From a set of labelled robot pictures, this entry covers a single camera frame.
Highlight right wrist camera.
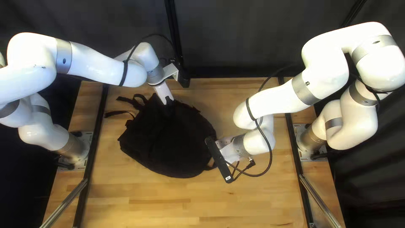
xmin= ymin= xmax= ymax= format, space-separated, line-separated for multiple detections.
xmin=204 ymin=136 xmax=235 ymax=184

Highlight black backpack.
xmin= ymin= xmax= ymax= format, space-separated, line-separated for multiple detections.
xmin=104 ymin=93 xmax=219 ymax=179

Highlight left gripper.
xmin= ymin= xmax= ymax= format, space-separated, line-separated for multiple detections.
xmin=153 ymin=81 xmax=174 ymax=106

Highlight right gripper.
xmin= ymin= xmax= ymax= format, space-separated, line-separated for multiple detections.
xmin=216 ymin=136 xmax=236 ymax=164

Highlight black cable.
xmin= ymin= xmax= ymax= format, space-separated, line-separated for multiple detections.
xmin=125 ymin=33 xmax=178 ymax=64
xmin=225 ymin=65 xmax=299 ymax=178

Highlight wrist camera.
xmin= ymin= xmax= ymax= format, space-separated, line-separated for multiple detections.
xmin=173 ymin=63 xmax=191 ymax=89
xmin=204 ymin=136 xmax=235 ymax=184

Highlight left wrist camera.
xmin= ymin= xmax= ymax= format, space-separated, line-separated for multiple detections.
xmin=173 ymin=63 xmax=191 ymax=89

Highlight black frame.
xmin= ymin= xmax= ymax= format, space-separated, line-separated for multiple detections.
xmin=0 ymin=0 xmax=405 ymax=228

